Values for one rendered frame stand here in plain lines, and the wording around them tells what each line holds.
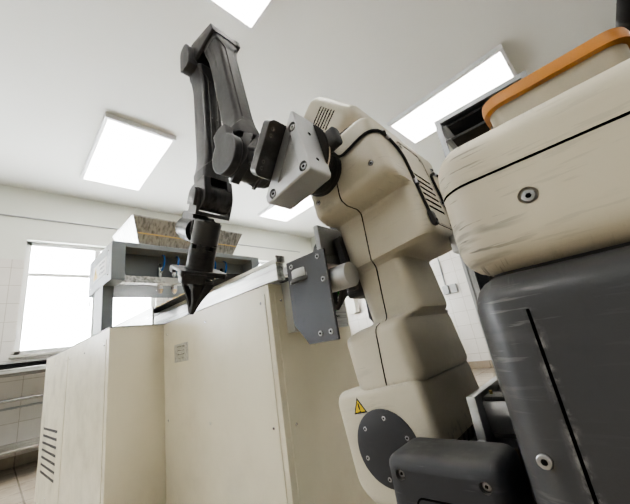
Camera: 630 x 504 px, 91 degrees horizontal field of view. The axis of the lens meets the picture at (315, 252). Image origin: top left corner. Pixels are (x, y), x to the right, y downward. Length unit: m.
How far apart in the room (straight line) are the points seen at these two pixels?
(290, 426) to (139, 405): 0.70
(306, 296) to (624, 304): 0.43
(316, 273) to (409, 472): 0.31
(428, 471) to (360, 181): 0.39
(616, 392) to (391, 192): 0.39
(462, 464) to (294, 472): 0.55
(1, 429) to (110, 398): 3.28
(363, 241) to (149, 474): 1.17
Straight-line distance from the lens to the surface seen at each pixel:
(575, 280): 0.27
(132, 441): 1.42
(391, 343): 0.49
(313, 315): 0.56
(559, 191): 0.28
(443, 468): 0.40
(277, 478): 0.91
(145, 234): 1.58
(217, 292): 1.09
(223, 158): 0.60
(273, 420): 0.88
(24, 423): 4.63
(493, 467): 0.39
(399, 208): 0.53
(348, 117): 0.64
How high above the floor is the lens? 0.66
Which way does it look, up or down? 17 degrees up
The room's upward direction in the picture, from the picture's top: 9 degrees counter-clockwise
